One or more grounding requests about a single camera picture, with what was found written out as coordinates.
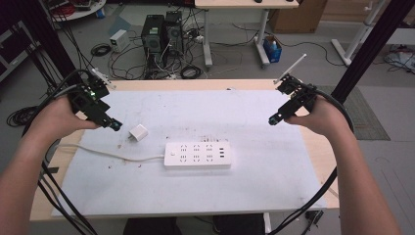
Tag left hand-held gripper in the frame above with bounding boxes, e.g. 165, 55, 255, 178
67, 68, 124, 132

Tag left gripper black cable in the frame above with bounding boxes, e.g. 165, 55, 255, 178
21, 69, 99, 235

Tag person's legs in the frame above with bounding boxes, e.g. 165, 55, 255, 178
122, 212, 266, 235

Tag wooden desk with white legs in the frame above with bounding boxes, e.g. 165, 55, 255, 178
194, 0, 300, 70

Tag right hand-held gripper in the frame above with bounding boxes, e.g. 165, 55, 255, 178
267, 53, 319, 127

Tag brown cardboard box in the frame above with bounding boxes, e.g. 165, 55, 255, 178
268, 0, 329, 34

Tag small white box device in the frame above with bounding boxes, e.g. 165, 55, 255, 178
109, 28, 131, 54

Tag black computer tower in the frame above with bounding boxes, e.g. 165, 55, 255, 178
140, 14, 166, 70
163, 10, 185, 57

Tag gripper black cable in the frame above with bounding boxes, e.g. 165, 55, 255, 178
21, 69, 99, 235
266, 85, 356, 235

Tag grey floor mat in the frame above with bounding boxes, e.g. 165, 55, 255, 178
316, 84, 392, 142

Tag white charger plug adapter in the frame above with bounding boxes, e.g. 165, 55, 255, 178
128, 123, 150, 143

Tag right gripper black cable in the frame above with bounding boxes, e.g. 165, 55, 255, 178
266, 85, 356, 235

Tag blue bin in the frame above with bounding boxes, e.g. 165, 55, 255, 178
262, 34, 284, 65

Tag white power strip cable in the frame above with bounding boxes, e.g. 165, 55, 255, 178
58, 143, 166, 164

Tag white metal stand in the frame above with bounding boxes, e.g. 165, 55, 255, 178
330, 0, 384, 68

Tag white table mat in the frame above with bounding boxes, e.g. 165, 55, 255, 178
51, 89, 328, 218

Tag round white table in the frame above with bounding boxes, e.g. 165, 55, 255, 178
45, 0, 108, 24

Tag white power strip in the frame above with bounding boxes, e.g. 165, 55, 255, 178
162, 140, 232, 170

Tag person's right hand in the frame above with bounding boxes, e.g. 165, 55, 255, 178
284, 95, 352, 137

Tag coiled black cable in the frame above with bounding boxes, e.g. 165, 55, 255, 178
90, 42, 113, 58
179, 65, 204, 80
6, 105, 39, 128

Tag black frame post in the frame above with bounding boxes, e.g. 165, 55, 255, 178
14, 0, 83, 87
330, 0, 415, 105

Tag person's left hand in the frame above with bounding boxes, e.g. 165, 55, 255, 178
27, 95, 101, 142

